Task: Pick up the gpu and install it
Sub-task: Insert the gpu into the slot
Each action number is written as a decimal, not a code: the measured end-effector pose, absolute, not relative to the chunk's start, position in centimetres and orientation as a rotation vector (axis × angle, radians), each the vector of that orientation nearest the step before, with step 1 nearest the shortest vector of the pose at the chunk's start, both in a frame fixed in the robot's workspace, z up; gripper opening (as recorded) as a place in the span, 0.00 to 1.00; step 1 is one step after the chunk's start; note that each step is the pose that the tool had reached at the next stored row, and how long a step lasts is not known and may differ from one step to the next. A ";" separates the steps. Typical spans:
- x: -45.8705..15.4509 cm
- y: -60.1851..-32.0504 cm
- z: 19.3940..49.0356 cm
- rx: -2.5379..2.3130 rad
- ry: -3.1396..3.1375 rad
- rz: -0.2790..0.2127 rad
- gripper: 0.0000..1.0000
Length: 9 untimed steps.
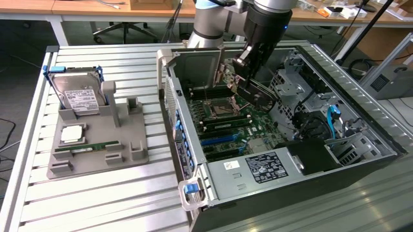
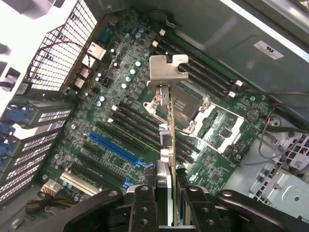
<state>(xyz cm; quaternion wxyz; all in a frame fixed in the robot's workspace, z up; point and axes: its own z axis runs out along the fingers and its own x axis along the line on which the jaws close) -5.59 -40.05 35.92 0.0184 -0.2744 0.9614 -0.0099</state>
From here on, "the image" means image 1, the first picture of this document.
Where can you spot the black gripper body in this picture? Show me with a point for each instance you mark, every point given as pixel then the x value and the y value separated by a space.
pixel 268 24

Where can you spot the graphics card with metal bracket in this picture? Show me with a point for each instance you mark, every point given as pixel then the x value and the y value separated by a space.
pixel 261 96

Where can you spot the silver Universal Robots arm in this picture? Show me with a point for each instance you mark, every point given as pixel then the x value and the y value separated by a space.
pixel 206 21

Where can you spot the silver socket cover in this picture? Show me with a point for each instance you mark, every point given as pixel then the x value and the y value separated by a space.
pixel 240 104

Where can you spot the silver locking lever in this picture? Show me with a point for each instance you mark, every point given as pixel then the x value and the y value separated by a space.
pixel 205 93

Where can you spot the black RAM slot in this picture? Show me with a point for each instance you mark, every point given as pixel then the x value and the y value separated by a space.
pixel 200 89
pixel 200 96
pixel 200 93

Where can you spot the silver metal drive cage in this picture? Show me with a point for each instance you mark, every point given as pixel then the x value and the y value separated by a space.
pixel 291 93

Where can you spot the CPU socket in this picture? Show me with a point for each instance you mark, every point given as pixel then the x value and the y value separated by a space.
pixel 221 109

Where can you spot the small orange object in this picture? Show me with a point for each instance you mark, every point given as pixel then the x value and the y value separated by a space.
pixel 323 12

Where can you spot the green motherboard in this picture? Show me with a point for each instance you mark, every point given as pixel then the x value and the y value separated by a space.
pixel 259 120

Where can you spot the white box with black tray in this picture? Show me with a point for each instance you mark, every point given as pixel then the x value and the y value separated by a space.
pixel 336 14

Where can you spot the small white box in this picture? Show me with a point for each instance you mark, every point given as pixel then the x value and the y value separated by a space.
pixel 354 14

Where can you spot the long black expansion slot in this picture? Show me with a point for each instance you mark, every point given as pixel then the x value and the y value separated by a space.
pixel 227 157
pixel 216 134
pixel 223 152

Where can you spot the blue card retainer clips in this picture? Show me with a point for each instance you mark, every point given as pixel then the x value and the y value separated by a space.
pixel 177 118

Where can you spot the blue expansion slot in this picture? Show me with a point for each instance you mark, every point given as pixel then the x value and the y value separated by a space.
pixel 219 140

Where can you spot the silver chipset heat sink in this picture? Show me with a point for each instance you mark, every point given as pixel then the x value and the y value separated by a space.
pixel 260 145

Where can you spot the black oval device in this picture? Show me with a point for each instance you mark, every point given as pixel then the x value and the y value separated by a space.
pixel 368 7

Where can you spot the black tripod pole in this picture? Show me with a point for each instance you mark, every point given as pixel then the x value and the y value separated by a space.
pixel 371 23

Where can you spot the black office chair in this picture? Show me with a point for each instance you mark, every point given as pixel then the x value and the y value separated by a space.
pixel 125 27

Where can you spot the grey computer tower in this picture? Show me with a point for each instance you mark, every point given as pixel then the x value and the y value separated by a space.
pixel 400 84

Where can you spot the grey power supply unit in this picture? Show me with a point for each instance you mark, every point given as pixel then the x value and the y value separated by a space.
pixel 227 188

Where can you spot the blue case latch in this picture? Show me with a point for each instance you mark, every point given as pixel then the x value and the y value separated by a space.
pixel 190 189

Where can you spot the hard disk with blue carrier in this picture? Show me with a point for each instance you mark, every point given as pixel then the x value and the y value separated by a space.
pixel 69 84

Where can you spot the green RAM stick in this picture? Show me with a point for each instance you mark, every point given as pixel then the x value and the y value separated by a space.
pixel 97 146

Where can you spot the black open PC case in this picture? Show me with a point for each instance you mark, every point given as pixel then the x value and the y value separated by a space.
pixel 291 207

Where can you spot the silver CPU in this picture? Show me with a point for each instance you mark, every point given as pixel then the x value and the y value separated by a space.
pixel 71 134

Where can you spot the grey parts rack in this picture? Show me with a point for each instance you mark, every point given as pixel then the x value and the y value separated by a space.
pixel 97 164

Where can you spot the wooden desk with white frame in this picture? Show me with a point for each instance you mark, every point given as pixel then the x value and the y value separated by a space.
pixel 33 9
pixel 309 16

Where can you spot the black plastic air duct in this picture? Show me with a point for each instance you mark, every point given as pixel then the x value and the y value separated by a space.
pixel 307 157

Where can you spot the silver disk bay bracket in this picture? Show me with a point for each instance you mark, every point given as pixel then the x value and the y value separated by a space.
pixel 359 151

